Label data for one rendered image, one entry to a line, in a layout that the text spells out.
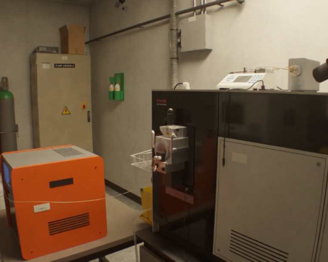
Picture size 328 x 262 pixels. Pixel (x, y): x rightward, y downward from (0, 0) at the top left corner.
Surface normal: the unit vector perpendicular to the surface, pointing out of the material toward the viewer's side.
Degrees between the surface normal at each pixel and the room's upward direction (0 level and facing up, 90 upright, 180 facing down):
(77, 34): 91
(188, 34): 90
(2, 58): 90
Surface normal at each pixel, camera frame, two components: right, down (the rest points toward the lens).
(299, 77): -0.78, 0.09
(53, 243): 0.62, 0.11
